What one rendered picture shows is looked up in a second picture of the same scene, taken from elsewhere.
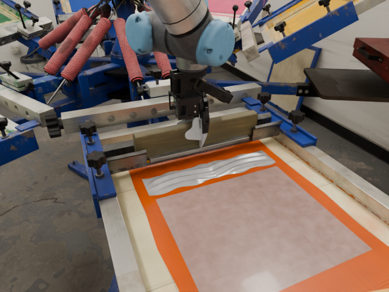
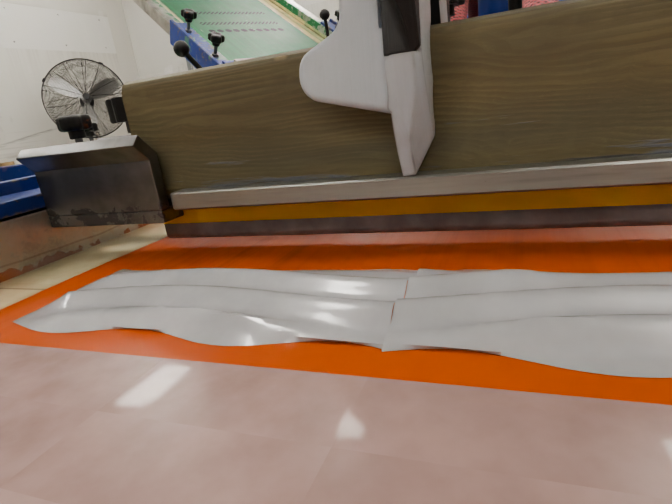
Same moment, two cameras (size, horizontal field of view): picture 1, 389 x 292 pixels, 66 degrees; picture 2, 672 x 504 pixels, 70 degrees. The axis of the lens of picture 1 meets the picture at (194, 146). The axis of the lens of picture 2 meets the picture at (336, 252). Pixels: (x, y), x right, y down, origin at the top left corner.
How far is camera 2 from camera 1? 0.65 m
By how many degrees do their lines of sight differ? 44
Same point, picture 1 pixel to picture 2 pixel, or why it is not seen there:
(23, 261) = not seen: hidden behind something
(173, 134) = (270, 80)
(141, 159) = (137, 185)
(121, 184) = (59, 269)
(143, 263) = not seen: outside the picture
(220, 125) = (557, 39)
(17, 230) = not seen: hidden behind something
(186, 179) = (210, 305)
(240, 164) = (654, 314)
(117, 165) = (66, 193)
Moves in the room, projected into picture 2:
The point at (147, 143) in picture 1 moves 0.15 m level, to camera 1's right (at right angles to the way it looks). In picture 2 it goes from (168, 121) to (363, 92)
